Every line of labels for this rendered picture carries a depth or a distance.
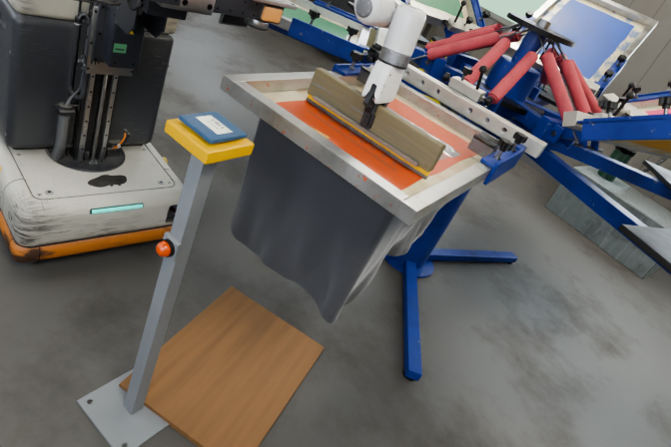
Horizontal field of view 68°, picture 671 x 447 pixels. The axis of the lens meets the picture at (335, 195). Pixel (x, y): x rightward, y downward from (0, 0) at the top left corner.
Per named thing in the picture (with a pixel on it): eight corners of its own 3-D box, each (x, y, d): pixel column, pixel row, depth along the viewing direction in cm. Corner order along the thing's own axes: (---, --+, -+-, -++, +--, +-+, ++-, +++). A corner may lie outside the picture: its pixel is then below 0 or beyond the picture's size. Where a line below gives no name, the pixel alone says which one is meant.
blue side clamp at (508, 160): (485, 185, 139) (498, 165, 135) (470, 176, 141) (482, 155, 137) (514, 167, 163) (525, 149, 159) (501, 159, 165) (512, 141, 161)
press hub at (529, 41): (420, 294, 248) (582, 39, 184) (359, 246, 263) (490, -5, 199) (450, 267, 280) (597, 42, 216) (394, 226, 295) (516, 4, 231)
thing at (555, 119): (553, 170, 180) (572, 142, 175) (385, 70, 209) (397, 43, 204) (587, 141, 246) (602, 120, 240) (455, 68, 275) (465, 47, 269)
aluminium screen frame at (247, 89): (408, 225, 100) (416, 212, 98) (219, 88, 121) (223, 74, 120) (513, 162, 163) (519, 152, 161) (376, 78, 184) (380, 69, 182)
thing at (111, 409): (121, 459, 134) (206, 168, 88) (76, 402, 142) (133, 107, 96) (186, 413, 151) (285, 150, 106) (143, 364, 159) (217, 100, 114)
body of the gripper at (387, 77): (390, 52, 126) (375, 93, 131) (371, 52, 117) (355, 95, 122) (415, 64, 123) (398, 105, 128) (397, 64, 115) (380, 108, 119)
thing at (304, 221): (331, 328, 130) (401, 199, 109) (219, 228, 146) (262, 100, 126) (337, 323, 132) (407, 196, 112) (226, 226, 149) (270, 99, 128)
